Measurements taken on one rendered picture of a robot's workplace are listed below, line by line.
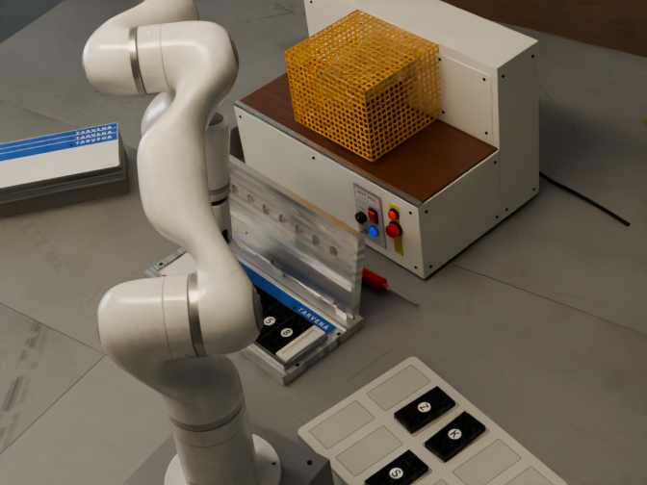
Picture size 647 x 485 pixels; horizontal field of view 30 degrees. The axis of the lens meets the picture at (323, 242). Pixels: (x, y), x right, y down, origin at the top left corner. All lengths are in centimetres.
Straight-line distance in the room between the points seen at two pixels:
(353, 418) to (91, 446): 47
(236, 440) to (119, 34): 63
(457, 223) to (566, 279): 24
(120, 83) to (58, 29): 165
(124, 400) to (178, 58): 76
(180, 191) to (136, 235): 91
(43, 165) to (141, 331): 109
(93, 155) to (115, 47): 93
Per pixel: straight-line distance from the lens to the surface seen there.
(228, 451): 187
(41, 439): 228
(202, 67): 177
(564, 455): 209
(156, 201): 173
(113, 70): 180
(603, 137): 274
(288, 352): 225
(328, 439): 212
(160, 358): 172
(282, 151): 254
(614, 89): 289
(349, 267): 225
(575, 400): 217
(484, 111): 236
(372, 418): 215
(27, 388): 238
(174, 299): 169
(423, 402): 214
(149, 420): 224
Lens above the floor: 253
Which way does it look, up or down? 41 degrees down
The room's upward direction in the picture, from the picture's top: 9 degrees counter-clockwise
